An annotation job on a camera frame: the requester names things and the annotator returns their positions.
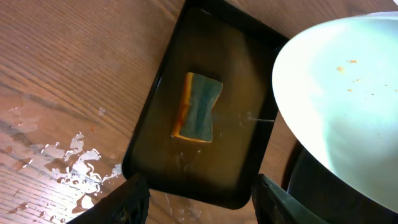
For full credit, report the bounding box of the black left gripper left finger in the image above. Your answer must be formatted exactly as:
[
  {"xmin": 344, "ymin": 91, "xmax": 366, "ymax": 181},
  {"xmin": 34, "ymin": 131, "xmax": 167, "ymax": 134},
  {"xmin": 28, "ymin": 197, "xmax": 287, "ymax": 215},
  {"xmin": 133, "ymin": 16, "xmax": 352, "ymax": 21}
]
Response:
[{"xmin": 68, "ymin": 174, "xmax": 150, "ymax": 224}]

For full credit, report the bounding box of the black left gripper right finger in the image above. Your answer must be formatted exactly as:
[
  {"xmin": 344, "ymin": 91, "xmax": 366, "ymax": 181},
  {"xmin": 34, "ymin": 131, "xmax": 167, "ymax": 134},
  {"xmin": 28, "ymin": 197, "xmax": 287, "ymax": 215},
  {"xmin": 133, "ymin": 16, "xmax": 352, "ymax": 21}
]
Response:
[{"xmin": 251, "ymin": 174, "xmax": 327, "ymax": 224}]

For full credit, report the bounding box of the yellow green sponge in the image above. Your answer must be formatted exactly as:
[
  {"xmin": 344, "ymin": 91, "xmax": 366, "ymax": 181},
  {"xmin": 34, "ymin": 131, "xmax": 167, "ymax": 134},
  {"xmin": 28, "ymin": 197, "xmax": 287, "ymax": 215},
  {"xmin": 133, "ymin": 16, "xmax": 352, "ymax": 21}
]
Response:
[{"xmin": 172, "ymin": 72, "xmax": 223, "ymax": 143}]

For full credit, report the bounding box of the pale green plate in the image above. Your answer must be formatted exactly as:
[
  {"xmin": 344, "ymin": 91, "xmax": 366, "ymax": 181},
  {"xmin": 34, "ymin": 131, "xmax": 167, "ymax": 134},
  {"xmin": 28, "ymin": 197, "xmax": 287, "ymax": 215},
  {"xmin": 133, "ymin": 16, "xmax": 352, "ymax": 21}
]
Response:
[{"xmin": 272, "ymin": 11, "xmax": 397, "ymax": 211}]

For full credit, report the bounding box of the round black tray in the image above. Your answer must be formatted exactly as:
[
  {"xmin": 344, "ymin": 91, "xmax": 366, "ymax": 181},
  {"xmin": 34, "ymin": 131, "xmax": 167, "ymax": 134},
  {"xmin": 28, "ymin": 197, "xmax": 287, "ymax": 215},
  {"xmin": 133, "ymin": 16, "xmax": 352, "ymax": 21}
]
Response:
[{"xmin": 282, "ymin": 142, "xmax": 397, "ymax": 224}]

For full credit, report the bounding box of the black rectangular water tray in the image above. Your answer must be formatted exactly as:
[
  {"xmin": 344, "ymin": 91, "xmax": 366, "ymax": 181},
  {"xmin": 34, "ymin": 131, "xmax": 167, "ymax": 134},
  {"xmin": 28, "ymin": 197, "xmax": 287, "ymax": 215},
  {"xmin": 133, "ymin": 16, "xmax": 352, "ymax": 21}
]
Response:
[{"xmin": 122, "ymin": 1, "xmax": 287, "ymax": 209}]

